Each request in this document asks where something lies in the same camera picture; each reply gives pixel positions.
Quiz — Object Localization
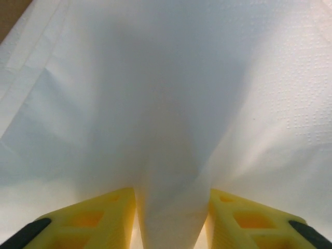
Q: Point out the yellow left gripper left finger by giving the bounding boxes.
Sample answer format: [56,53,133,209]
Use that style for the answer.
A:
[0,187,137,249]

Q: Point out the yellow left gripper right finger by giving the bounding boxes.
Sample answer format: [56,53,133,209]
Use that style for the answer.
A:
[209,188,332,249]

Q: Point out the white paper napkin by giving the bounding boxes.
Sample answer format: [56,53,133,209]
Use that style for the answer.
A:
[0,0,332,249]

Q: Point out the stack of white paper napkins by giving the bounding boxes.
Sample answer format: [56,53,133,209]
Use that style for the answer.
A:
[0,0,68,138]

